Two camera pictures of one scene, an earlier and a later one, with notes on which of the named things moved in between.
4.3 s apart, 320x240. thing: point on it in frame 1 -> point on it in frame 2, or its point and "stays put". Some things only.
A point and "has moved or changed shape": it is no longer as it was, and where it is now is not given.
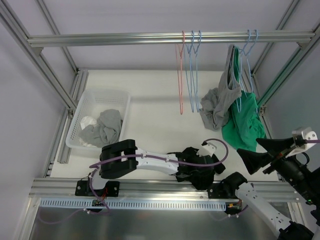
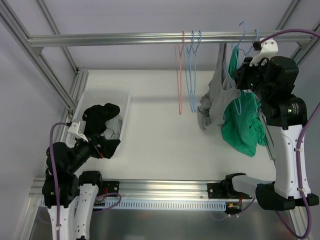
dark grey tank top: [215, 103] has moved or changed shape
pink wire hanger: [180, 78] stays put
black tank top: [202, 177] -> [95, 116]
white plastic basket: [93, 102] stays put
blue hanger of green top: [239, 108] -> [237, 46]
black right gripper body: [275, 160] -> [242, 75]
